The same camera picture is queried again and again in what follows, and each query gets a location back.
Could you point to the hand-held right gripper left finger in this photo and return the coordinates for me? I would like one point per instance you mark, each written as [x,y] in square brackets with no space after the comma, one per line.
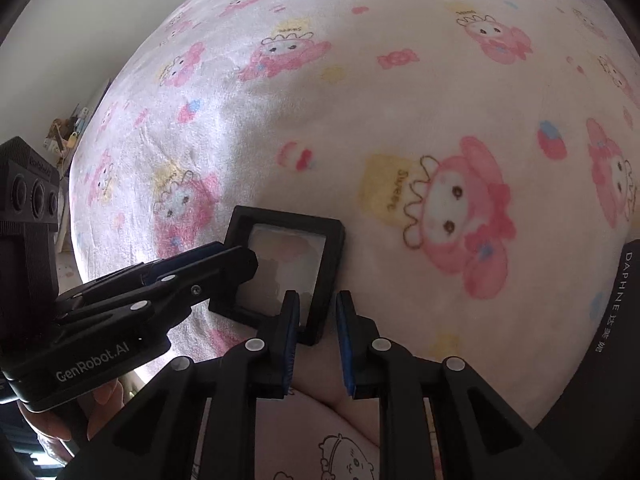
[291,345]

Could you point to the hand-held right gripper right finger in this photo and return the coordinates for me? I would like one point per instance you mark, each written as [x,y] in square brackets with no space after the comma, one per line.
[344,345]

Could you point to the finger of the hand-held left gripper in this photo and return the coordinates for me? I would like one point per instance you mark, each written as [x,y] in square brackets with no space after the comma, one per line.
[215,272]
[180,259]

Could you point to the black lettered storage box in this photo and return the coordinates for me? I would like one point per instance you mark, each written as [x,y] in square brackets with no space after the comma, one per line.
[615,335]

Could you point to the person's left hand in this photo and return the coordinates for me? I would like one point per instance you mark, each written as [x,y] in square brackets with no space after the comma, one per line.
[50,425]

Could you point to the pale pink cartoon cloth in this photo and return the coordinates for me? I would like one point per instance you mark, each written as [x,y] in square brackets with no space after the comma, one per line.
[325,440]

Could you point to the assorted desk clutter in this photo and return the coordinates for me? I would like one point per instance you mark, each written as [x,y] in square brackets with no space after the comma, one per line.
[65,132]

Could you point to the pink cartoon printed blanket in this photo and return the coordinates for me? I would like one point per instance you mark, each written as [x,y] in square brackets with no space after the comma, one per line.
[400,85]

